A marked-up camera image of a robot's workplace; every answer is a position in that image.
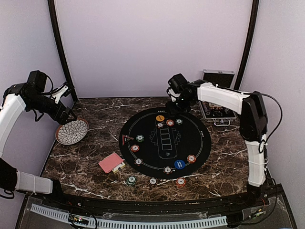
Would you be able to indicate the floral ceramic plate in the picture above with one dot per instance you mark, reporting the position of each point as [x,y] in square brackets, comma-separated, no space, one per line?
[72,132]

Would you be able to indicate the black front table rail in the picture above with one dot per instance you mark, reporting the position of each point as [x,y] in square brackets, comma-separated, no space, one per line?
[228,205]

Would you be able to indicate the blue small blind button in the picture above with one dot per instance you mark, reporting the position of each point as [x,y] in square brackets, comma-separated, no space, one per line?
[179,164]

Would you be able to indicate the round black poker mat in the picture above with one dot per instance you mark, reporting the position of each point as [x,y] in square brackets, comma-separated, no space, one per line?
[163,146]

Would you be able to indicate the black frame post right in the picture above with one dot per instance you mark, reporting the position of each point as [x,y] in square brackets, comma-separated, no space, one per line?
[248,44]

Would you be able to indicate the orange big blind button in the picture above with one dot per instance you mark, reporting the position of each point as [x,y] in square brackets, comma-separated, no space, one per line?
[160,118]

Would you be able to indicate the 100 chips mat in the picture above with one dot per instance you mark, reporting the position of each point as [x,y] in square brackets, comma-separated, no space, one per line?
[138,162]

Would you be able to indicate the red back card deck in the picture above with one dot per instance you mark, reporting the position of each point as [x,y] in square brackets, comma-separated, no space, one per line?
[110,162]

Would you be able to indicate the black frame post left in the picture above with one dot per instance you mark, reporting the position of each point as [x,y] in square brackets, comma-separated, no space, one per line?
[60,48]

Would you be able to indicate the black frame post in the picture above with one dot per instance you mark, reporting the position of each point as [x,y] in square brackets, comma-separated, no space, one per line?
[248,44]
[60,48]

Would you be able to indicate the green chip stack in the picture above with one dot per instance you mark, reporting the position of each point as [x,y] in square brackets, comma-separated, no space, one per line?
[131,180]

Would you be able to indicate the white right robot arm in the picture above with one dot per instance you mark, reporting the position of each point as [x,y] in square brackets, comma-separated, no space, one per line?
[249,107]

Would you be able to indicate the triangular all in marker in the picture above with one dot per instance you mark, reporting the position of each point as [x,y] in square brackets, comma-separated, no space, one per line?
[126,139]

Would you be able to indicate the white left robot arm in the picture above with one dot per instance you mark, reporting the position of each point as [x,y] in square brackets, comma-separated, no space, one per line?
[25,97]

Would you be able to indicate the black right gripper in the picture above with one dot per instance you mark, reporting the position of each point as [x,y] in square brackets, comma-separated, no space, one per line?
[172,110]

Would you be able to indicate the yellow card box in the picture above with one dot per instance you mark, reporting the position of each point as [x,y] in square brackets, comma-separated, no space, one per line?
[118,167]

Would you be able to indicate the red 5 chips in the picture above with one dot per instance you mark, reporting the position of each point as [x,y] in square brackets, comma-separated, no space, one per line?
[191,159]
[170,122]
[135,148]

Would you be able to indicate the red 5 chip stack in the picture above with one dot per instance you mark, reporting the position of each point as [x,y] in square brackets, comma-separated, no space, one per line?
[180,182]

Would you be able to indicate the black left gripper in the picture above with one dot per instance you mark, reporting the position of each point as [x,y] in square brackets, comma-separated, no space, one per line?
[61,119]

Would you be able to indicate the black orange 100 chip stack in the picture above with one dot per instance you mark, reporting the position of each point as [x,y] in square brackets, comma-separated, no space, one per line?
[153,181]

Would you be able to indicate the aluminium poker case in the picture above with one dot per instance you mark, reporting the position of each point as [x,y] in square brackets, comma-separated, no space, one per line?
[215,108]

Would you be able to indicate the green chips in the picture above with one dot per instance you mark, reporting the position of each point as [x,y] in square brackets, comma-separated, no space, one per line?
[179,121]
[140,138]

